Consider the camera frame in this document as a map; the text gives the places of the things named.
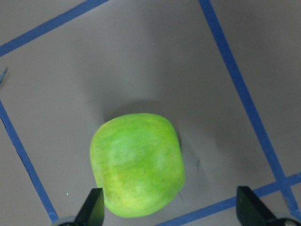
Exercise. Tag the green apple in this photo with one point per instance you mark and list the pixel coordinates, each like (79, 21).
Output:
(136, 159)

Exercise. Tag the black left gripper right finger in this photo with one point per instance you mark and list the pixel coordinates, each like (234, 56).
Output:
(250, 210)

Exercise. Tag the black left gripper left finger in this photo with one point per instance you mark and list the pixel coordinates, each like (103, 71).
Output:
(92, 211)

